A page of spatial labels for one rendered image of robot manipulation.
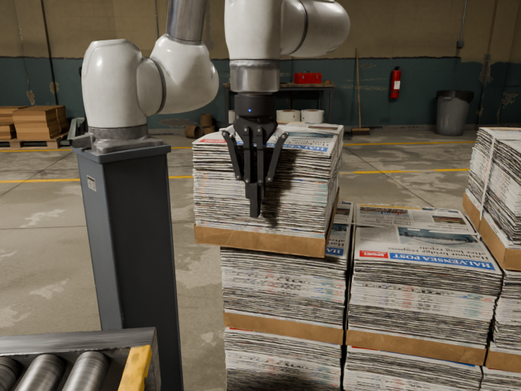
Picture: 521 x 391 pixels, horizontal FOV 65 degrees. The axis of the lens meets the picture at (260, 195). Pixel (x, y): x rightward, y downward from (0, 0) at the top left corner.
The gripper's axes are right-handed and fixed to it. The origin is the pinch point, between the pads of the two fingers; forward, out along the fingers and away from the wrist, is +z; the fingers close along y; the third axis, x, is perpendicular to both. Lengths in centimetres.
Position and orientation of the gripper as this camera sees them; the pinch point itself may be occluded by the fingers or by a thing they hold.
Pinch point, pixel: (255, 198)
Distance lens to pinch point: 80.6
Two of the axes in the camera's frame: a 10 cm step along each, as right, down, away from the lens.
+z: 0.0, 9.5, 3.1
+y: -9.7, -0.7, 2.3
